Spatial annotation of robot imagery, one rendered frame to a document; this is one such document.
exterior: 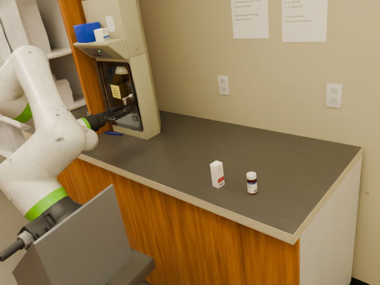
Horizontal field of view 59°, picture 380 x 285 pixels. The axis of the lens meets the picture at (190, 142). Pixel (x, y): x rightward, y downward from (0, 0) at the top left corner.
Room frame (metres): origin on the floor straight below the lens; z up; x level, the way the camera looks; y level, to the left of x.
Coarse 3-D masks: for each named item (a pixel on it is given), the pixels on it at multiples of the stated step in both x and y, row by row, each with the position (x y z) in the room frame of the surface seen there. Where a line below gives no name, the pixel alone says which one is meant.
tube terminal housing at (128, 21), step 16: (96, 0) 1.91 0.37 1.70; (112, 0) 1.81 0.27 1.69; (128, 0) 1.83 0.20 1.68; (96, 16) 1.93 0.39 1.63; (128, 16) 1.81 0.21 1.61; (112, 32) 1.85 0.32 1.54; (128, 32) 1.80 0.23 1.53; (144, 32) 2.05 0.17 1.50; (128, 48) 1.79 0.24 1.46; (144, 48) 1.86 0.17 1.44; (144, 64) 1.84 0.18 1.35; (144, 80) 1.83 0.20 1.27; (144, 96) 1.81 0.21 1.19; (144, 112) 1.80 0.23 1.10; (144, 128) 1.78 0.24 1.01; (160, 128) 1.90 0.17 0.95
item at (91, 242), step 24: (72, 216) 0.73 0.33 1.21; (96, 216) 0.78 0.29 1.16; (120, 216) 0.85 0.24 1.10; (48, 240) 0.66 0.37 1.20; (72, 240) 0.71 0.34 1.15; (96, 240) 0.76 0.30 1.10; (120, 240) 0.83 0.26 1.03; (24, 264) 0.69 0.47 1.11; (48, 264) 0.64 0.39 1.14; (72, 264) 0.69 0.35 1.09; (96, 264) 0.75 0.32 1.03; (120, 264) 0.81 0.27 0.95
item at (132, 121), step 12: (108, 72) 1.92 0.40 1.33; (120, 72) 1.84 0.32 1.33; (108, 84) 1.94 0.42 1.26; (120, 84) 1.85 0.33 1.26; (132, 84) 1.78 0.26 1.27; (108, 96) 1.96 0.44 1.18; (120, 96) 1.87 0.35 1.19; (132, 96) 1.79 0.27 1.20; (120, 120) 1.91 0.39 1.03; (132, 120) 1.83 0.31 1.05
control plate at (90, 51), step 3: (87, 51) 1.92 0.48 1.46; (90, 51) 1.89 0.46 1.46; (93, 51) 1.87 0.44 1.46; (96, 51) 1.85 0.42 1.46; (99, 51) 1.83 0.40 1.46; (102, 51) 1.81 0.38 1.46; (90, 54) 1.94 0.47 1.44; (93, 54) 1.91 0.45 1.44; (99, 54) 1.87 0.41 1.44; (102, 54) 1.85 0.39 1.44; (105, 54) 1.83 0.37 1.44; (108, 54) 1.81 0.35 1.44; (99, 57) 1.92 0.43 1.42; (102, 57) 1.89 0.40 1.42; (105, 57) 1.87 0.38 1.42; (108, 57) 1.85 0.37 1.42; (111, 57) 1.83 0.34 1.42
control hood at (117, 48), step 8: (112, 40) 1.79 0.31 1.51; (120, 40) 1.76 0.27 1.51; (80, 48) 1.92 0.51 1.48; (88, 48) 1.86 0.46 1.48; (96, 48) 1.81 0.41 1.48; (104, 48) 1.76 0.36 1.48; (112, 48) 1.72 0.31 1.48; (120, 48) 1.75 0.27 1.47; (112, 56) 1.81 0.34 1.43; (120, 56) 1.76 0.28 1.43; (128, 56) 1.78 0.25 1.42
